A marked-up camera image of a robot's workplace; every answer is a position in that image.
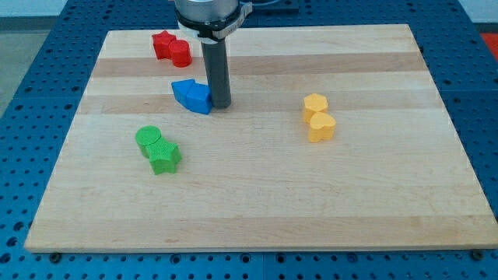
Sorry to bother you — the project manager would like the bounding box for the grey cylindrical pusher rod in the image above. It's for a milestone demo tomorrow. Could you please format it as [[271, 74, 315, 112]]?
[[202, 39, 231, 109]]

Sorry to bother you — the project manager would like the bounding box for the blue cube block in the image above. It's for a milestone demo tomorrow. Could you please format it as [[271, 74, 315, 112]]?
[[186, 82, 212, 114]]

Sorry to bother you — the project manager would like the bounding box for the blue triangular block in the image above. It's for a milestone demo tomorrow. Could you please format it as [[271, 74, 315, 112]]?
[[171, 79, 195, 107]]

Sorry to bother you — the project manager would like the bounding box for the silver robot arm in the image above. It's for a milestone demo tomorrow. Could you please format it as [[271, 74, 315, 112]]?
[[174, 0, 253, 109]]

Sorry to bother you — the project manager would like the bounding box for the light wooden board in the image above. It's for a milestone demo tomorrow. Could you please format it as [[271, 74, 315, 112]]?
[[25, 24, 497, 253]]

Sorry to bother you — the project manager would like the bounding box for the red cylinder block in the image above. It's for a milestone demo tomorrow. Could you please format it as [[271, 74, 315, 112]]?
[[168, 40, 192, 68]]

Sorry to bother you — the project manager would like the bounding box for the red star block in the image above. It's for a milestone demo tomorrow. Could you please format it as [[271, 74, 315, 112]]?
[[152, 30, 177, 60]]

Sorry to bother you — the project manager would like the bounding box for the green cylinder block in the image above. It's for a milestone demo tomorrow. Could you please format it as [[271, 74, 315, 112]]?
[[135, 125, 161, 158]]

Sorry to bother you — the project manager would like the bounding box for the yellow hexagon block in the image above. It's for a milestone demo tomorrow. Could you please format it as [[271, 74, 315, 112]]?
[[303, 93, 328, 124]]

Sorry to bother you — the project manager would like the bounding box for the green star block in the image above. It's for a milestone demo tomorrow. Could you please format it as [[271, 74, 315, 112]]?
[[146, 137, 182, 175]]

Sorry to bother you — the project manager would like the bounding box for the yellow heart block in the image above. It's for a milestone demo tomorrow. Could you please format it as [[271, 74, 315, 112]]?
[[308, 112, 336, 142]]

